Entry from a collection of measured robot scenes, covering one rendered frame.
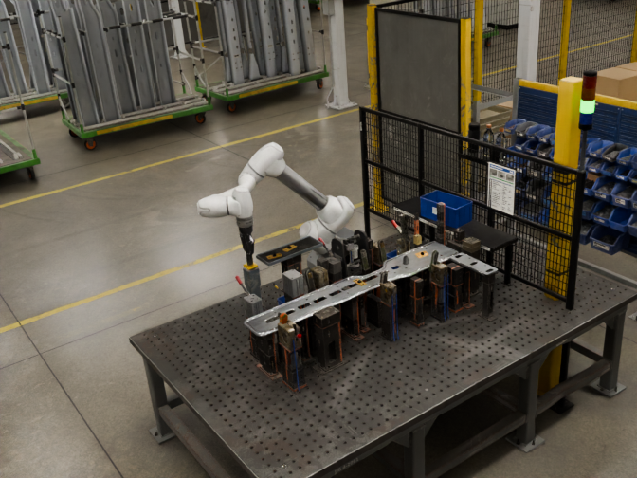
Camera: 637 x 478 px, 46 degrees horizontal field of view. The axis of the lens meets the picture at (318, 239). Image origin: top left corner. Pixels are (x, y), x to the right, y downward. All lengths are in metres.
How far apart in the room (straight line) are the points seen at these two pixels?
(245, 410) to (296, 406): 0.25
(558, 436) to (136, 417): 2.61
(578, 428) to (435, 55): 3.21
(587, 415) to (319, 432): 1.92
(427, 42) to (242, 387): 3.60
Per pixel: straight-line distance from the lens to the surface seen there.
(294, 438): 3.58
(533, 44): 8.42
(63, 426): 5.17
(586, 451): 4.65
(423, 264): 4.32
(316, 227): 4.66
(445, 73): 6.34
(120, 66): 11.02
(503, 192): 4.56
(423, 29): 6.47
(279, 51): 12.37
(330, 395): 3.80
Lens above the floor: 3.02
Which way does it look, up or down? 26 degrees down
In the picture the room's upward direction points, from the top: 4 degrees counter-clockwise
